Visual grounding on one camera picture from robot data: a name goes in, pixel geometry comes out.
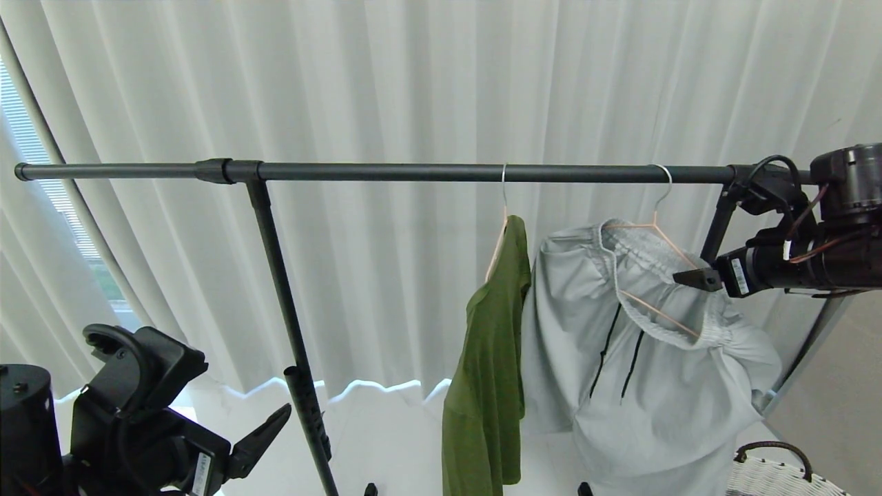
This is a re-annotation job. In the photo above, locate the black clothes rack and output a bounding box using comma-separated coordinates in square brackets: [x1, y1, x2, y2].
[13, 158, 815, 496]

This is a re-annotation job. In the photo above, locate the pink clothes hanger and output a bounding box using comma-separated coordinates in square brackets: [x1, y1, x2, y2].
[484, 163, 511, 285]
[602, 165, 705, 340]

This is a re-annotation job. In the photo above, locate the green shirt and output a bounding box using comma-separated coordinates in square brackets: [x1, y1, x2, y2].
[440, 214, 533, 496]

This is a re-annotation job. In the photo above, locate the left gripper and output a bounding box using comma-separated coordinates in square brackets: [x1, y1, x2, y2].
[69, 403, 293, 496]

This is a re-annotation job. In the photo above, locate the pale grey garment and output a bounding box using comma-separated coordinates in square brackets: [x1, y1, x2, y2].
[520, 218, 783, 496]

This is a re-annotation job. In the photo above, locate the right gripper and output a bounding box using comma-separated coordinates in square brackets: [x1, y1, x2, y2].
[717, 245, 793, 298]

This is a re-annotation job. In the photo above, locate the white laundry basket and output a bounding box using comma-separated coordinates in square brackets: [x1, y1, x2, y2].
[724, 440, 852, 496]

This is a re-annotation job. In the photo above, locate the window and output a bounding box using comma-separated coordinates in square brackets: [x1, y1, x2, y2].
[0, 57, 141, 333]

